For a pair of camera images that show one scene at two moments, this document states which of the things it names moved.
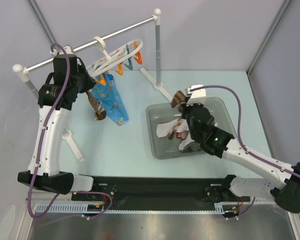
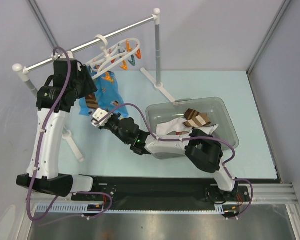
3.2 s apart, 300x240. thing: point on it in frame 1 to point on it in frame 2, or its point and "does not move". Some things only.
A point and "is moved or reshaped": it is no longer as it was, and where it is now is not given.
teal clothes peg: (130, 66) to (132, 62)
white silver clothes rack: (66, 133) does not move
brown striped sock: (177, 98) is moved or reshaped
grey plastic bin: (164, 148) does not move
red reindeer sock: (183, 135) does not move
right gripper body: (187, 110) to (106, 124)
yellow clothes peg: (120, 70) to (125, 66)
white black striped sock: (178, 125) does not move
